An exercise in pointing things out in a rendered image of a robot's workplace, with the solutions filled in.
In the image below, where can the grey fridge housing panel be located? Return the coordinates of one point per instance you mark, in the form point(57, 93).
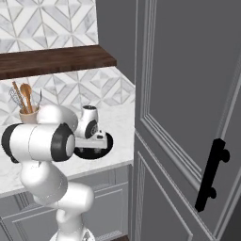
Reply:
point(116, 34)

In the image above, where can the beige utensil pot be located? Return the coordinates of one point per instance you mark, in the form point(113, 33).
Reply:
point(27, 117)

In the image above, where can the metal utensil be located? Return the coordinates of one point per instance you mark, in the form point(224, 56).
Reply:
point(39, 99)

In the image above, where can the grey cupboard door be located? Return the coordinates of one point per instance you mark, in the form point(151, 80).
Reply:
point(109, 210)

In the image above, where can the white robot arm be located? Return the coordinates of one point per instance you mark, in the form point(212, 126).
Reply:
point(40, 142)

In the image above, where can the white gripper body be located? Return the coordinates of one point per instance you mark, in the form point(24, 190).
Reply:
point(89, 143)

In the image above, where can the wooden spoon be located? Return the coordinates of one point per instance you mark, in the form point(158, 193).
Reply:
point(27, 94)

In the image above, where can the grey fridge door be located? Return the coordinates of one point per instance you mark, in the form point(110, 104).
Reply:
point(182, 94)

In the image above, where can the grey drawer front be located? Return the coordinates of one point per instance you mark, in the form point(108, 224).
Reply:
point(106, 175)

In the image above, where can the dark wooden shelf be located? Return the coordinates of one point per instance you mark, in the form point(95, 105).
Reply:
point(56, 61)

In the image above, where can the metal whisk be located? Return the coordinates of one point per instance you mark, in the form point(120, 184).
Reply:
point(14, 95)

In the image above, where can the black round plate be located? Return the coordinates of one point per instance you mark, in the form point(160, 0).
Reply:
point(108, 146)

